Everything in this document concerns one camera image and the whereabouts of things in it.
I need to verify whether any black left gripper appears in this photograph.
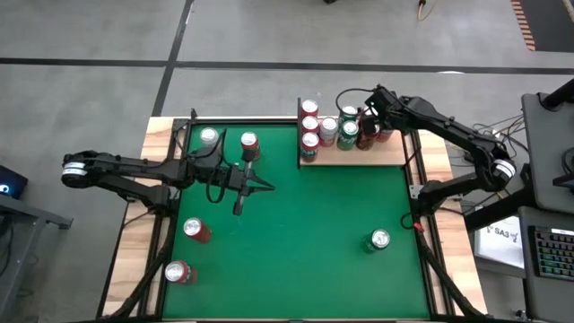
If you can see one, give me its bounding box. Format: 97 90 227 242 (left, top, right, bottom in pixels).
196 146 276 216

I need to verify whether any green Sprite can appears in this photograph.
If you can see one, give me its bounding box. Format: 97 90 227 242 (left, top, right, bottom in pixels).
335 119 361 152
362 228 392 255
337 104 360 125

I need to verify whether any red Coca-Cola Star Wars can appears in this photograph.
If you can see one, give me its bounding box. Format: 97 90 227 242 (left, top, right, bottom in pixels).
356 129 380 152
300 114 321 135

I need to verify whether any silver can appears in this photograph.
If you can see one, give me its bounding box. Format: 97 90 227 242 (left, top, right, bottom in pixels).
317 116 340 148
199 127 221 147

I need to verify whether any red soda can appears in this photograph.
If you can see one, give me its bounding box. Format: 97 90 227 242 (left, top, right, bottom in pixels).
182 217 213 245

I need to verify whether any green table mat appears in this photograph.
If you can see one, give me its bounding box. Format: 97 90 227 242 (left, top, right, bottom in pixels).
161 123 431 320

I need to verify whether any grey desk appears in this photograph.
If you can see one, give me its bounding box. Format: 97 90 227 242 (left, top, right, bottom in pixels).
520 91 574 214
517 205 574 323

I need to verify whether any black pole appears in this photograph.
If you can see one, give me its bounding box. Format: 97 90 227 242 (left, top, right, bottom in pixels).
539 78 574 112

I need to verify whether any white paper sign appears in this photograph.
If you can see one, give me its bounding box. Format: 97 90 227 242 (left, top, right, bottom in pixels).
474 215 526 270

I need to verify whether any black orange-striped floor mat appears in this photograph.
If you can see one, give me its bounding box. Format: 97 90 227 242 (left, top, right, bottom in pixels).
509 0 574 53

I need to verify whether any black backlit keyboard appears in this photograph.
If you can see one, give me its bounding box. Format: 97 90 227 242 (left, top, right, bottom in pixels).
527 225 574 283

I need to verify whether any grey side table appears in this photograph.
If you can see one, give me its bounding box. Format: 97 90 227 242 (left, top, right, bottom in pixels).
0 192 74 322

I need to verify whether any black device with blue light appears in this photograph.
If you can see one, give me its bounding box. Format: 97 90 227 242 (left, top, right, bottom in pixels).
0 164 29 201

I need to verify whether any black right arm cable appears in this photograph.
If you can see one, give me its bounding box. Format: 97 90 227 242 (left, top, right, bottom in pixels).
335 87 376 111

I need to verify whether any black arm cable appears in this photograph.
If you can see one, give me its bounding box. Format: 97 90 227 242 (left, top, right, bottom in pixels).
335 87 376 111
172 127 230 205

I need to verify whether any wooden shelf with black frame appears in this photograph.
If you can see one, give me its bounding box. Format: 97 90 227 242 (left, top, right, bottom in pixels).
295 97 421 170

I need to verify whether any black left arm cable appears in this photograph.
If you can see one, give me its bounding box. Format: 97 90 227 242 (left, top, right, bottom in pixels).
172 127 230 205

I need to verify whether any yellow cable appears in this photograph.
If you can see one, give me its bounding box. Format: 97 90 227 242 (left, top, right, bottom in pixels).
416 0 439 22

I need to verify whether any black looped cable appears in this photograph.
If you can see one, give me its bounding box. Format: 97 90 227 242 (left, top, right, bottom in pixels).
399 211 419 231

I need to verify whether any floor cable bundle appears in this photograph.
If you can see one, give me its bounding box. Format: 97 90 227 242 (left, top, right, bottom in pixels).
441 114 526 156

